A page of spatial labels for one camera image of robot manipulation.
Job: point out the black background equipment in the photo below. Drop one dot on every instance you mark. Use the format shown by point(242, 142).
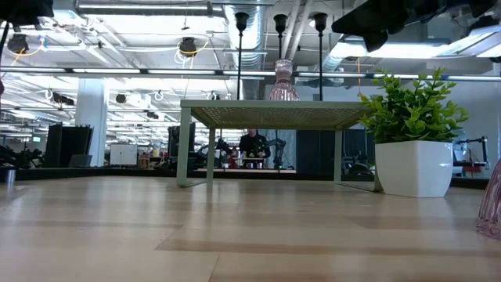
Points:
point(19, 158)

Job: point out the black partition panel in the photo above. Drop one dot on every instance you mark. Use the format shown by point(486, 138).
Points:
point(313, 150)

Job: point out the black background robot arm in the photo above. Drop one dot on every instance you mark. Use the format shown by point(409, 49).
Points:
point(221, 147)
point(280, 147)

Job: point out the pink ribbed glass candle holder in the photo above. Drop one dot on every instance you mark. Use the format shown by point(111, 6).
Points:
point(491, 207)
point(283, 90)

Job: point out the long ceiling light bar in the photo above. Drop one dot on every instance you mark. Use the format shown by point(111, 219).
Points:
point(176, 72)

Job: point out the white pillar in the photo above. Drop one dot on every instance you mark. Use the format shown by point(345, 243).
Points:
point(92, 117)

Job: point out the green perforated metal shelf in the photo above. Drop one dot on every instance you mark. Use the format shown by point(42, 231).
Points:
point(274, 105)

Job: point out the white cabinet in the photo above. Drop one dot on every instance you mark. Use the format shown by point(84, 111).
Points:
point(123, 154)

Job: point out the black ceiling device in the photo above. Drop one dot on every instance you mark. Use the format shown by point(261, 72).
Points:
point(17, 43)
point(188, 47)

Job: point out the person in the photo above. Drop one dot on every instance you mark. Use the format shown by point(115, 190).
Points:
point(253, 147)

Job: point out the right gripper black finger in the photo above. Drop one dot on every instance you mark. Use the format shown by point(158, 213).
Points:
point(354, 29)
point(360, 13)

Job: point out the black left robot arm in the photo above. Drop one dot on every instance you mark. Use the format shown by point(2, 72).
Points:
point(23, 9)

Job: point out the green plant in white pot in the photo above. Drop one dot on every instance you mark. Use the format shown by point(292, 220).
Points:
point(415, 168)

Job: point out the black aluminium table frame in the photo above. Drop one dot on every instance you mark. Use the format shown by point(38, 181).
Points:
point(78, 173)

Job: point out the black cabinet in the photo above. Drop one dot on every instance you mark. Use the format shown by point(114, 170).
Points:
point(62, 145)

